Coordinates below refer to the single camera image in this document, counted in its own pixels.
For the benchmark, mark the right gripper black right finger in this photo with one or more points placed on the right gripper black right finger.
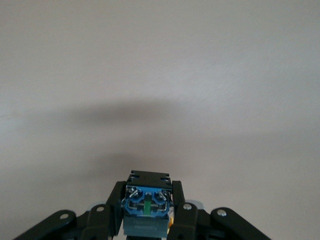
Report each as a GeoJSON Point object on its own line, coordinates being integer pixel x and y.
{"type": "Point", "coordinates": [185, 220]}

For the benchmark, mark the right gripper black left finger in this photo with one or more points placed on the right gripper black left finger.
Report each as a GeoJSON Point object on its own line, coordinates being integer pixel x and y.
{"type": "Point", "coordinates": [112, 215]}

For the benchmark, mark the orange-capped push button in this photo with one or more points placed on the orange-capped push button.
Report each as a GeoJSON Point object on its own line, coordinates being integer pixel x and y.
{"type": "Point", "coordinates": [147, 200]}

